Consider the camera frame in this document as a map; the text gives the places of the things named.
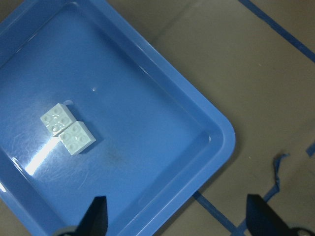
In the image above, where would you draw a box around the blue plastic tray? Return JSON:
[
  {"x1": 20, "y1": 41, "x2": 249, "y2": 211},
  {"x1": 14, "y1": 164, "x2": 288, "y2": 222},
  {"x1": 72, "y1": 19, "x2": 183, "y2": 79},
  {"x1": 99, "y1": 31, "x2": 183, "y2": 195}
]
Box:
[{"x1": 0, "y1": 0, "x2": 235, "y2": 236}]

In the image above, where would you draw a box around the white block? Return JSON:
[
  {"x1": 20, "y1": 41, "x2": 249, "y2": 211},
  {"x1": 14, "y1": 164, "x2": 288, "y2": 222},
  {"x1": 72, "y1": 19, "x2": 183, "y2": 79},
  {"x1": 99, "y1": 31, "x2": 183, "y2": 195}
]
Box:
[
  {"x1": 59, "y1": 121, "x2": 96, "y2": 155},
  {"x1": 40, "y1": 103, "x2": 76, "y2": 136}
]

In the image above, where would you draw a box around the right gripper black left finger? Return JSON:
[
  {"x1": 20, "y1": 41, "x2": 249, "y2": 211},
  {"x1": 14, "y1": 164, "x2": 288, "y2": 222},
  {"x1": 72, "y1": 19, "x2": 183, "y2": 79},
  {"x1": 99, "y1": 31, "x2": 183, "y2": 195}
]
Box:
[{"x1": 76, "y1": 196, "x2": 108, "y2": 236}]

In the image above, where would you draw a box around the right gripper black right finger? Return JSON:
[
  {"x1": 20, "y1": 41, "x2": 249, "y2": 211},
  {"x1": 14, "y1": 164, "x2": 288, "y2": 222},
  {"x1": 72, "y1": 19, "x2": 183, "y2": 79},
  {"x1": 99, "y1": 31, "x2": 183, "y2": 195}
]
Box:
[{"x1": 246, "y1": 194, "x2": 289, "y2": 236}]

